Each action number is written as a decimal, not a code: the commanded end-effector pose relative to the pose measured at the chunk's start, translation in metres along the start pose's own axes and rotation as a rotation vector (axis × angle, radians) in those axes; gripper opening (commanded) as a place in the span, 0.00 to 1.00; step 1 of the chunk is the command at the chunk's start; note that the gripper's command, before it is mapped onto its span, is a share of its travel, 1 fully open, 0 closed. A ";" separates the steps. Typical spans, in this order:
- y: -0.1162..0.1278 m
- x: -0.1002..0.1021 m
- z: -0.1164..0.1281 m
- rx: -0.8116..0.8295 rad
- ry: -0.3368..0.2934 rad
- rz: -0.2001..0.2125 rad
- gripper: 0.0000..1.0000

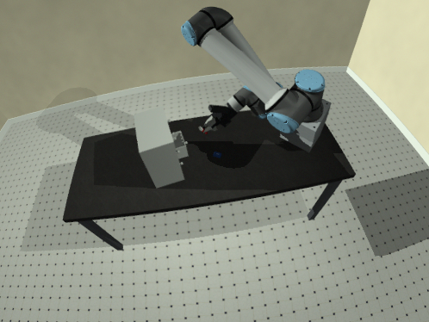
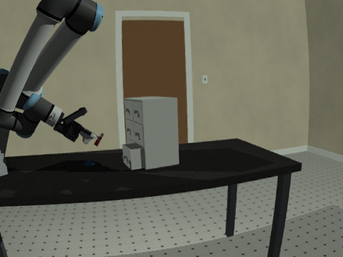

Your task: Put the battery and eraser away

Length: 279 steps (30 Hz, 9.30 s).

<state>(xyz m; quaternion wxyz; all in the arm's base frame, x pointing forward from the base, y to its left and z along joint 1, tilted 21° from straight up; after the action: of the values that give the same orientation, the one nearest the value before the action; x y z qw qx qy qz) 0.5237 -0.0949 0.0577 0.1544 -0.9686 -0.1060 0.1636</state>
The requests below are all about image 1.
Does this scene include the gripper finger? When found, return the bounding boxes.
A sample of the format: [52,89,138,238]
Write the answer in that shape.
[204,119,221,133]
[203,113,215,128]

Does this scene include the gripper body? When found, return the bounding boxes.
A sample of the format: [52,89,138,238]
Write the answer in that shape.
[213,103,237,127]

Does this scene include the grey chest of drawers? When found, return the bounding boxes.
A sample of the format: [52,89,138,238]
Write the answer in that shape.
[134,106,184,188]

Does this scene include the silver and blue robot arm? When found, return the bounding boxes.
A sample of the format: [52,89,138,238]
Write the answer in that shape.
[181,7,325,133]

